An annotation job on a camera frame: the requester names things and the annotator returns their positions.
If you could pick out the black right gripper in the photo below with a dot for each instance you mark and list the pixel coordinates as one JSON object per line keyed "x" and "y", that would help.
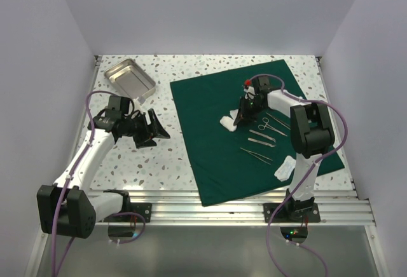
{"x": 243, "y": 114}

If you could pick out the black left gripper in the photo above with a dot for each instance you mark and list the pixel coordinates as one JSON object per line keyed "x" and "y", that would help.
{"x": 150, "y": 131}

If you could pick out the white gauze pad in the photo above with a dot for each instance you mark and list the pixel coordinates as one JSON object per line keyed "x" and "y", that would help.
{"x": 234, "y": 113}
{"x": 228, "y": 123}

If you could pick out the steel hemostat scissors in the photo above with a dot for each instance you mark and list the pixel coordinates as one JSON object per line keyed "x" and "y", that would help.
{"x": 266, "y": 125}

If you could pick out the stainless steel tray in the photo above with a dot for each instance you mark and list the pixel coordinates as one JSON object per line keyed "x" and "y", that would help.
{"x": 130, "y": 80}

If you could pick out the white blue sachet packet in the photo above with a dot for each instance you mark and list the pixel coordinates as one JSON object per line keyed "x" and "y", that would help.
{"x": 284, "y": 171}

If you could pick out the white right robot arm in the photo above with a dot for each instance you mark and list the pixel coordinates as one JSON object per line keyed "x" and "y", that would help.
{"x": 311, "y": 135}

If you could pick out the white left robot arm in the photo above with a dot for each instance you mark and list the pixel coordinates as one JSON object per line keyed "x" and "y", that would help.
{"x": 64, "y": 206}

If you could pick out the green surgical cloth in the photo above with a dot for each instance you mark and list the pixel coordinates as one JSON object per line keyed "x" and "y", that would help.
{"x": 222, "y": 171}

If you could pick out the flat steel forceps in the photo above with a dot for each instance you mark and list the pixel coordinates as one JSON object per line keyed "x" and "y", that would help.
{"x": 261, "y": 142}
{"x": 262, "y": 135}

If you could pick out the long thin steel forceps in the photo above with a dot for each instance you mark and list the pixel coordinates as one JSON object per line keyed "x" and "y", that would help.
{"x": 279, "y": 121}

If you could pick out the thin steel tweezers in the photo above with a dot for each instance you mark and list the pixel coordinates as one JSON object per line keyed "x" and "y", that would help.
{"x": 258, "y": 156}

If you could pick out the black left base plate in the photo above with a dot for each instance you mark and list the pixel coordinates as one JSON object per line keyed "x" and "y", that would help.
{"x": 143, "y": 209}

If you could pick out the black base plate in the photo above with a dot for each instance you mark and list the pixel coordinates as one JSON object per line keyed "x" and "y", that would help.
{"x": 285, "y": 215}
{"x": 143, "y": 209}

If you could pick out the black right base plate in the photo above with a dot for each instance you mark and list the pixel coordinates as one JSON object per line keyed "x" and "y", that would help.
{"x": 285, "y": 215}

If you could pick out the aluminium rail frame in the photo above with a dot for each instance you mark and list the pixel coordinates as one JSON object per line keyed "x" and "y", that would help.
{"x": 162, "y": 175}

